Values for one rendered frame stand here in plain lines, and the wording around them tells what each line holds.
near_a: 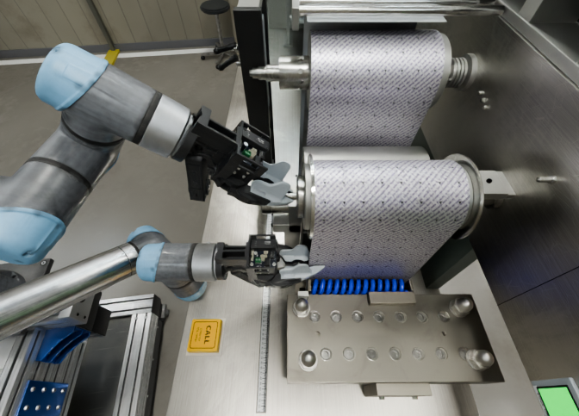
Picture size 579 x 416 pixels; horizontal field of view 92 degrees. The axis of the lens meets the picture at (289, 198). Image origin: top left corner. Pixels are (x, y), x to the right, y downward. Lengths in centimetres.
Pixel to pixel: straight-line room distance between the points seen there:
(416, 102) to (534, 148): 20
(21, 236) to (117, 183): 211
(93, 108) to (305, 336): 51
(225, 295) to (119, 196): 173
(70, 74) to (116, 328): 140
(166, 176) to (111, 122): 198
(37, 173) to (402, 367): 64
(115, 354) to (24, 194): 129
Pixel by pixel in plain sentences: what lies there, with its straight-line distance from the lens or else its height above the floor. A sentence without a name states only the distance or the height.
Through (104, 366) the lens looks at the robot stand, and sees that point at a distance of 165.
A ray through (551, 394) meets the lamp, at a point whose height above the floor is 118.
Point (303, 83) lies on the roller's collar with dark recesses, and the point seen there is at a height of 133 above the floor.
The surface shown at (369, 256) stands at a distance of 57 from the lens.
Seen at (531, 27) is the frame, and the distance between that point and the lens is 61.
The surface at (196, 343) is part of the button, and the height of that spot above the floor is 92.
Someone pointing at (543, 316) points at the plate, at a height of 122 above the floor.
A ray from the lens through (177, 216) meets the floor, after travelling 210.
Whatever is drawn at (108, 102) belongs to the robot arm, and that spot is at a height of 145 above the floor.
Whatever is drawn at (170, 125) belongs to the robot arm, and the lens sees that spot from 39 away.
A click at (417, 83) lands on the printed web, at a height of 135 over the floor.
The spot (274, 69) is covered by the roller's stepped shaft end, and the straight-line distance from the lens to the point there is 61.
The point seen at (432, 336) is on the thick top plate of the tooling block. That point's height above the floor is 103.
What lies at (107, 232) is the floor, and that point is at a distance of 224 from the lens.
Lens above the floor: 164
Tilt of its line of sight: 54 degrees down
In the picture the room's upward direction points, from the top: straight up
